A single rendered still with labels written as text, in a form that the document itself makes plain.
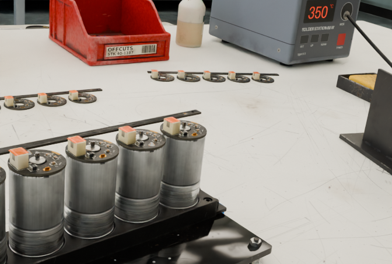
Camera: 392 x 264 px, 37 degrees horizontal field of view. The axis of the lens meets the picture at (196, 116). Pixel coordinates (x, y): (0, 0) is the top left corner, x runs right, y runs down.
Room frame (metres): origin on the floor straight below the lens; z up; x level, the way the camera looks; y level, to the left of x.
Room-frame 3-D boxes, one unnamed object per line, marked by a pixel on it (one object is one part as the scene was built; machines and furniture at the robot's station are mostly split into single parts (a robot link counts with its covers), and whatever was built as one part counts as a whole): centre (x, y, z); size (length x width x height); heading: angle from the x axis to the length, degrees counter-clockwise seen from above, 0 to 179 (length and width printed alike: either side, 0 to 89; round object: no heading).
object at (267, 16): (0.75, -0.10, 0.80); 0.15 x 0.12 x 0.10; 40
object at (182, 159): (0.29, 0.01, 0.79); 0.02 x 0.02 x 0.05
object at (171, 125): (0.28, 0.01, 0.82); 0.01 x 0.01 x 0.01; 43
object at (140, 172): (0.27, 0.03, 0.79); 0.02 x 0.02 x 0.05
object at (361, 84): (0.60, -0.19, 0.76); 0.07 x 0.05 x 0.02; 31
